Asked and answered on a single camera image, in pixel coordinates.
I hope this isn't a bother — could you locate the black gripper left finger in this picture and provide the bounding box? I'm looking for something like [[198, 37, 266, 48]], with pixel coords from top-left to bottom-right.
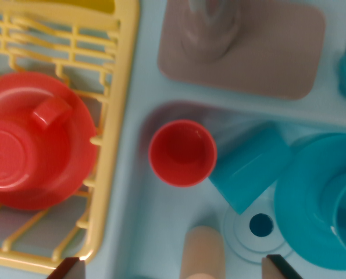
[[49, 257, 86, 279]]

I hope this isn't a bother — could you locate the pale yellow dish rack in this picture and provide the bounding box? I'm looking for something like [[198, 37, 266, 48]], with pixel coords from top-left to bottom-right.
[[0, 0, 141, 264]]

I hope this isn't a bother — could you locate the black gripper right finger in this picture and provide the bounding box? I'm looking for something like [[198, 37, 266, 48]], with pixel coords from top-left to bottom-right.
[[262, 254, 303, 279]]

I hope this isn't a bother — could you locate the red plastic tumbler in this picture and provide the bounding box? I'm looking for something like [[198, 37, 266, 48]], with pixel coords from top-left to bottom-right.
[[148, 120, 219, 188]]

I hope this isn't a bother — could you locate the red plastic mug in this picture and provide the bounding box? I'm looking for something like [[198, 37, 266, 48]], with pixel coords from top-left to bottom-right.
[[0, 95, 74, 191]]

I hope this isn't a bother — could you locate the grey toy faucet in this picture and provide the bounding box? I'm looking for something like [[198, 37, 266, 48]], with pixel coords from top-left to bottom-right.
[[157, 0, 327, 101]]

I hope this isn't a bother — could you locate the light blue toy sink unit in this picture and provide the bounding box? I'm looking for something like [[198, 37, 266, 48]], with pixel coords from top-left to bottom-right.
[[0, 0, 346, 279]]

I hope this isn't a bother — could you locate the teal plastic tumbler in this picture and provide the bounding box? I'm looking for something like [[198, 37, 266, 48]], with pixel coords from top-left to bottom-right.
[[208, 121, 290, 216]]

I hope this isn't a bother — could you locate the teal plastic plate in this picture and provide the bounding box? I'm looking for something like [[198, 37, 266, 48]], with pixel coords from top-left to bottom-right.
[[273, 133, 346, 271]]

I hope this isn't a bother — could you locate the red plastic plate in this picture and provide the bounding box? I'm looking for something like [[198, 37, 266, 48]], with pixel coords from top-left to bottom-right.
[[0, 71, 99, 211]]

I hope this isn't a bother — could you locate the beige detergent bottle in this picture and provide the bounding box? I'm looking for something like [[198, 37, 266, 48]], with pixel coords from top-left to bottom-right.
[[180, 225, 226, 279]]

